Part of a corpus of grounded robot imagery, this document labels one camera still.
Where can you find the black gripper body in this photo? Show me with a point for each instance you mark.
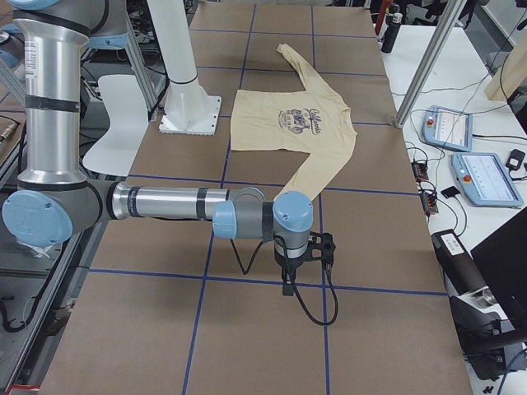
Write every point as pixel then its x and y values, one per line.
pixel 289 264

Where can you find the cream long sleeve shirt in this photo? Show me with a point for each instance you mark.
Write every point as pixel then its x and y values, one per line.
pixel 315 121

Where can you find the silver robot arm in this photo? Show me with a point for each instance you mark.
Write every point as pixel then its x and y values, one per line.
pixel 55 200

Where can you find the black printer device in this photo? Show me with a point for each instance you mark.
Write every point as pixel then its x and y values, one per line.
pixel 468 295

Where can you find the upper teach pendant tablet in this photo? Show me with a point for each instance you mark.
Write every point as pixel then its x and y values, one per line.
pixel 448 128

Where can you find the teach pendant tablet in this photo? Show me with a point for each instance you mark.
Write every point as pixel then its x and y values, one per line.
pixel 484 180
pixel 448 128

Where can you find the lower teach pendant tablet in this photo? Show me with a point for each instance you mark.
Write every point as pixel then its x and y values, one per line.
pixel 484 180

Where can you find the white plastic chair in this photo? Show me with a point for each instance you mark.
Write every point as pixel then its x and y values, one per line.
pixel 115 152

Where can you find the black water bottle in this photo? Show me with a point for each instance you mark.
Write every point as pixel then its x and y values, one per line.
pixel 393 19

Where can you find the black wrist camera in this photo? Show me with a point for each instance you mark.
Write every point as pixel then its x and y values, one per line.
pixel 320 247

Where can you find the white pedestal column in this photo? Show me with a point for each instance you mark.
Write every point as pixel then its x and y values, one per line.
pixel 188 108

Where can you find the aluminium frame post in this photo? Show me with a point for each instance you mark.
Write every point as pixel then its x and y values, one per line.
pixel 441 34

